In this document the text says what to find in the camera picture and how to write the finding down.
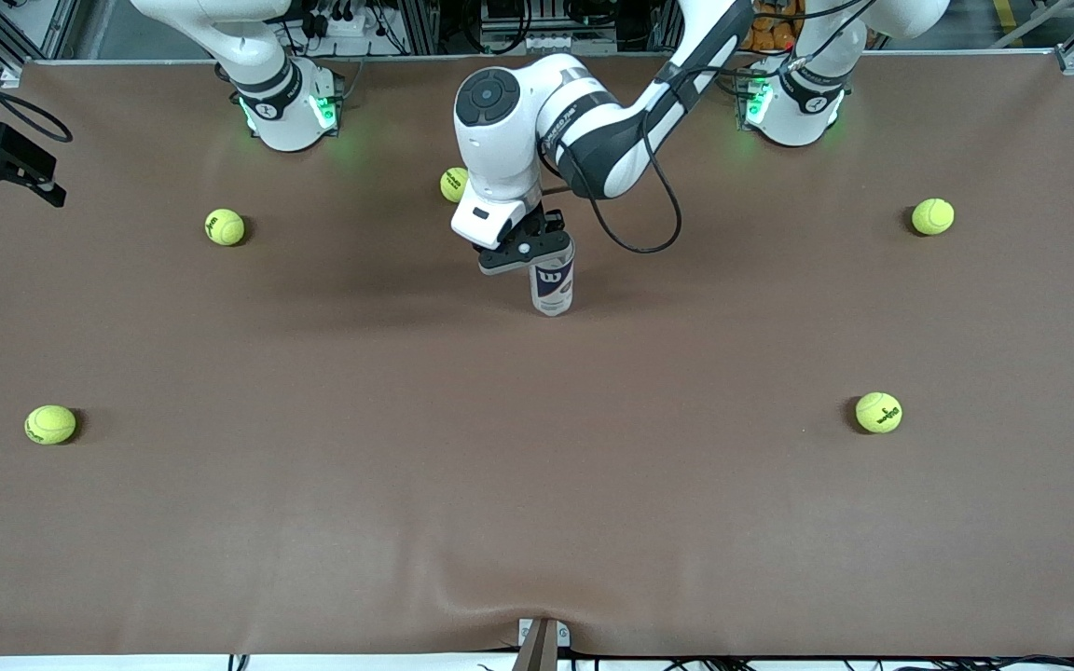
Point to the white blue tennis ball can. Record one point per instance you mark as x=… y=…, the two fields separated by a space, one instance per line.
x=553 y=291

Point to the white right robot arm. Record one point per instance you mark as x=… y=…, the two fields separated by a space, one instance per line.
x=281 y=102

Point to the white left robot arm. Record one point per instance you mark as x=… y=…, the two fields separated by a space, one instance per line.
x=500 y=140

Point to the yellow tennis ball Head print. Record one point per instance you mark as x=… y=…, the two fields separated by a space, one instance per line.
x=448 y=184

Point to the yellow tennis ball Wilson print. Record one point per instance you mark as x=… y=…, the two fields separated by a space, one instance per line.
x=225 y=226

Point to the yellow tennis ball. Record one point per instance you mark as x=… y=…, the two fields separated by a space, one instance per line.
x=50 y=424
x=932 y=216
x=878 y=412

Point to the white power strip black plugs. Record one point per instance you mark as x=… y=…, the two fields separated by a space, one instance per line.
x=341 y=23

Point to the orange fruit pile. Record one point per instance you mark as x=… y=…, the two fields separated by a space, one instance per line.
x=770 y=33

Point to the brown table mat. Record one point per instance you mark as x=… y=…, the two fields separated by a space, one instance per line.
x=500 y=513

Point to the metal table clamp bracket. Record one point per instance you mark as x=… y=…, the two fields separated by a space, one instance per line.
x=542 y=643

